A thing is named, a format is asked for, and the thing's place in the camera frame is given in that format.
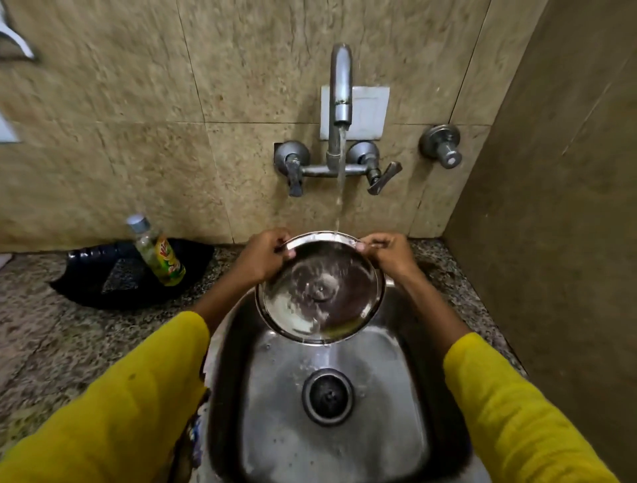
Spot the person's right hand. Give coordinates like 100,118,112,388
355,232,423,284

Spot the person's left hand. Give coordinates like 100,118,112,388
238,228,297,287

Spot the round steel plate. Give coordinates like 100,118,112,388
255,231,386,346

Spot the person's left forearm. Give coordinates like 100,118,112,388
0,271,259,483

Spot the person's right forearm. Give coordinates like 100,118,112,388
398,269,620,483

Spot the dish soap bottle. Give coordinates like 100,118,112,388
125,214,187,287

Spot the sink drain strainer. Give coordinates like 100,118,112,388
302,368,355,427

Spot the black plastic tray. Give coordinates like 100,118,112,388
49,238,216,310

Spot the stainless steel sink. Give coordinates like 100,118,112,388
201,279,491,483

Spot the chrome wall mixer tap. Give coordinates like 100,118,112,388
273,43,403,198

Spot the chrome wall stop valve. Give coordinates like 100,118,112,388
419,124,463,170

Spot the white wall plate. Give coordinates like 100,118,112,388
319,86,391,141

